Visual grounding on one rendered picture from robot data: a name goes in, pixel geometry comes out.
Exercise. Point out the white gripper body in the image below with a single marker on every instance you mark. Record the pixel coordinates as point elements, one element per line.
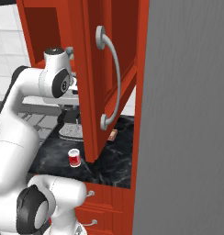
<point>69,101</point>

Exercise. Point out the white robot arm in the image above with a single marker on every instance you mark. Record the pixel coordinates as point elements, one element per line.
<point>16,147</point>

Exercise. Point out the red cabinet door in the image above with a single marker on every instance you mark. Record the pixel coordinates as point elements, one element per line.
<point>95,76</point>

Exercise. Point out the red food can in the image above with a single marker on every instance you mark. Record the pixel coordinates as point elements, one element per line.
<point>74,158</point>

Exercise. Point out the grey hob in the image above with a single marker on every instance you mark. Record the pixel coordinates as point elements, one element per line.
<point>28,120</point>

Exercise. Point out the small brown box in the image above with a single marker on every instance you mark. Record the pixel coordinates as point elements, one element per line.
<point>112,135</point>

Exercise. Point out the red drawer front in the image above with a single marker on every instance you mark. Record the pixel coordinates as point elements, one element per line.
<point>110,195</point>
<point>101,221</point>

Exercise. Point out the grey tall panel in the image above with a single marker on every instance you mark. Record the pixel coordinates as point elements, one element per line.
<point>184,116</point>

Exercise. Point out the red wall cabinet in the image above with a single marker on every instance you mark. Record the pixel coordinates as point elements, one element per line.
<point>40,27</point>

